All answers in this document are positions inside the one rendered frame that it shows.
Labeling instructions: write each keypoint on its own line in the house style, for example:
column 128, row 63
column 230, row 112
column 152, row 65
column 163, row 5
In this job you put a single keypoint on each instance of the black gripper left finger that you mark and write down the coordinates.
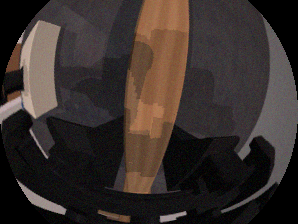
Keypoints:
column 104, row 144

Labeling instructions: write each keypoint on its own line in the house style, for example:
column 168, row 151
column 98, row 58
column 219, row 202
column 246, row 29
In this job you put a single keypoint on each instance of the brown wooden post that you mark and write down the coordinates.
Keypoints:
column 120, row 217

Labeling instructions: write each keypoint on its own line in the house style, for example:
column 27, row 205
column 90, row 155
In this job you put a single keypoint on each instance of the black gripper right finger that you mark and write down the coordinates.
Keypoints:
column 185, row 154

